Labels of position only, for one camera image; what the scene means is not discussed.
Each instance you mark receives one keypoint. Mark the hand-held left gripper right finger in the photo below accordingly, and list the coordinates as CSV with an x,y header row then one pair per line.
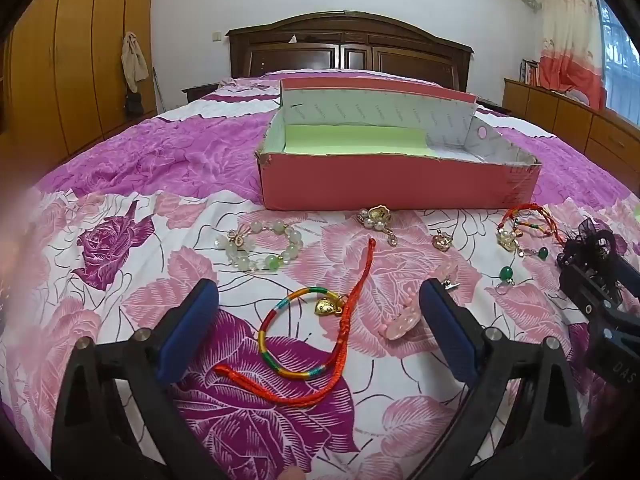
x,y
450,332

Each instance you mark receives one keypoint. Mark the hanging beige cloth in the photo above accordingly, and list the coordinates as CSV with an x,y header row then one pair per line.
x,y
134,62

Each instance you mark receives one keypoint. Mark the dark wooden headboard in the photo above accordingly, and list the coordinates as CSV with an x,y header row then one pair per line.
x,y
350,50

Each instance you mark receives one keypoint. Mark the hanging black bag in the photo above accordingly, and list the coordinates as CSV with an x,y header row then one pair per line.
x,y
134,104

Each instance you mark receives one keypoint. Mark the orange and cream curtain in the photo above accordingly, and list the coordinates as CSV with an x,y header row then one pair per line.
x,y
570,60

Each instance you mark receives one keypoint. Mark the thin leaning rod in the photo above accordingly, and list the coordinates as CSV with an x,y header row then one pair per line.
x,y
158,90

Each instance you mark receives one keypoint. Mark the window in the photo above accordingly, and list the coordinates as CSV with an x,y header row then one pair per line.
x,y
622,60

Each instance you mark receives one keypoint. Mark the small pink gold charm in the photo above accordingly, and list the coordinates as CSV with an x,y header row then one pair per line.
x,y
442,241

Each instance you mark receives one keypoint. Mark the pearl and gold charm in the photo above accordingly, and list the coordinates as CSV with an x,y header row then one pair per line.
x,y
378,215

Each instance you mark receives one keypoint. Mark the dark wooden nightstand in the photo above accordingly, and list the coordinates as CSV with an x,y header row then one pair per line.
x,y
492,105
197,92

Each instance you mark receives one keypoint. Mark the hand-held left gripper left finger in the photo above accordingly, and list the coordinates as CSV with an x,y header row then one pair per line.
x,y
187,332

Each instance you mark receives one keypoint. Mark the long wooden cabinet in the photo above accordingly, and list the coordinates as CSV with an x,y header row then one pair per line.
x,y
560,110

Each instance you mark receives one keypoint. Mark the pink cardboard box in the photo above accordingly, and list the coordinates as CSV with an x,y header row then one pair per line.
x,y
390,180

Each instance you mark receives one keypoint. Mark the floral pink bedspread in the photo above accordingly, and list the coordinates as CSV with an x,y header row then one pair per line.
x,y
150,160

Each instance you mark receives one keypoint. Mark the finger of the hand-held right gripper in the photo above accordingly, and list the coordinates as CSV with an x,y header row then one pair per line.
x,y
582,282

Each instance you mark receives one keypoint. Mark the wooden wardrobe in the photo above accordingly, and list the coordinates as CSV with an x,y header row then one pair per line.
x,y
75,60

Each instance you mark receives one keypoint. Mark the row of books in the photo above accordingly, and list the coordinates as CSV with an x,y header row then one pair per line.
x,y
530,72

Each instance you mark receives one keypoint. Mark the green bead earring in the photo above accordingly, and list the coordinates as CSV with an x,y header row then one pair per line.
x,y
542,252
507,273

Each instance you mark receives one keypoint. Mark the pink hair clip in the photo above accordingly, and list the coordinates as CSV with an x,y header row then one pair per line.
x,y
407,316

